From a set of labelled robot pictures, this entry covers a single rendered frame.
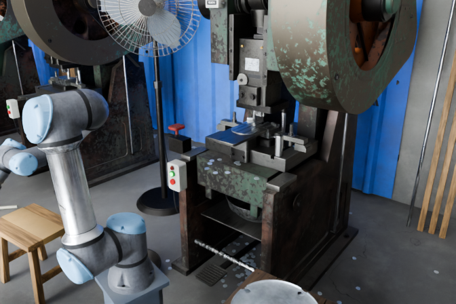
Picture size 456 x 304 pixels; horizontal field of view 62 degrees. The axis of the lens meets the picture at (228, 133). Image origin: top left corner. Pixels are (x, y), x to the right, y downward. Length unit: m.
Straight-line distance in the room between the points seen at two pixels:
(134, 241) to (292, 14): 0.83
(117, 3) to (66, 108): 1.32
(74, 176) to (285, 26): 0.74
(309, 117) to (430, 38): 1.06
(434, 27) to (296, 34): 1.55
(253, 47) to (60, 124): 0.89
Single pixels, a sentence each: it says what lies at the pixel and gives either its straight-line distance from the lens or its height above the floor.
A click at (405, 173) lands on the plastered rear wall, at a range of 2.85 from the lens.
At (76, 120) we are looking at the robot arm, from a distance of 1.09.
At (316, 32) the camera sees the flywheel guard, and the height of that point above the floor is 1.24.
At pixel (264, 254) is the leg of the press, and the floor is 0.33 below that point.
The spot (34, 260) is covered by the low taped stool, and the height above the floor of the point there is 0.23.
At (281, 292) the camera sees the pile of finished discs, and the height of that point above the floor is 0.40.
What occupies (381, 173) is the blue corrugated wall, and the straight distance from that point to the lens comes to 2.86.
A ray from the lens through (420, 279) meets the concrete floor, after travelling 2.26.
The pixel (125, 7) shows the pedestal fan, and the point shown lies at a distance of 2.30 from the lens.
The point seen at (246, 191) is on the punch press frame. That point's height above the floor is 0.56.
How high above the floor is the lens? 1.32
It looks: 19 degrees down
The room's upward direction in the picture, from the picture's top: straight up
